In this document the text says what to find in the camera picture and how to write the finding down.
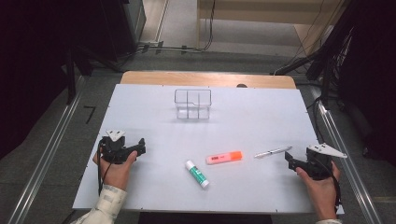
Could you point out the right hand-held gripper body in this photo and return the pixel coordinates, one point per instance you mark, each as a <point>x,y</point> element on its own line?
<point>319,163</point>

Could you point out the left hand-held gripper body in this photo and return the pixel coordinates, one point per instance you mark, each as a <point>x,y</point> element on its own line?
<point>113,151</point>

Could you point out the silver pen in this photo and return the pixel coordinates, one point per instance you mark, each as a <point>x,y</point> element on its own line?
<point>272,151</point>

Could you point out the green and white glue stick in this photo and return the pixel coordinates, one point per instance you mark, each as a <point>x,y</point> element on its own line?
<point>197,174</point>

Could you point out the clear plastic organizer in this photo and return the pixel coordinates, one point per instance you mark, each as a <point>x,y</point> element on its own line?
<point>193,104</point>

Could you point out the orange highlighter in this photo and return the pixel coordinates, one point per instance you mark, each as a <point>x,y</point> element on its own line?
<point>224,157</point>

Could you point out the person's left hand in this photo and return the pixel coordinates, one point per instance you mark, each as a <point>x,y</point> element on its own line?
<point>118,174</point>

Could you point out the person's right hand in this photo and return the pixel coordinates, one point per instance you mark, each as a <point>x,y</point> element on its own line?
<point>323,193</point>

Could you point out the wooden table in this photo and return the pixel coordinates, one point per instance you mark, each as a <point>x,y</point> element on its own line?
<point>205,79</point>

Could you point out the dark cabinet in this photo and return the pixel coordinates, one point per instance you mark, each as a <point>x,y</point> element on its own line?
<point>127,25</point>

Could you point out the light wooden furniture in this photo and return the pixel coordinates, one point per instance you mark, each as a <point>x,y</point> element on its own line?
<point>258,12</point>

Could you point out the metal floor rail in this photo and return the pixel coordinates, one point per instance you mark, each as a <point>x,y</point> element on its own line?
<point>345,149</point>
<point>46,152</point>

